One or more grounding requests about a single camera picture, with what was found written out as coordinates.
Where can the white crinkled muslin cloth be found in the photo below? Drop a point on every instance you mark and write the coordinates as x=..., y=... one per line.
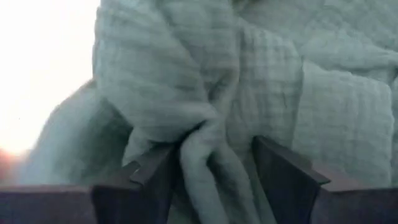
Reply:
x=186, y=77

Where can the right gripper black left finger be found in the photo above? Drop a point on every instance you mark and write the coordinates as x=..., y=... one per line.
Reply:
x=93, y=205

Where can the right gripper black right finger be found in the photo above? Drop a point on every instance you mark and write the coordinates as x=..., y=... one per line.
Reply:
x=311, y=202

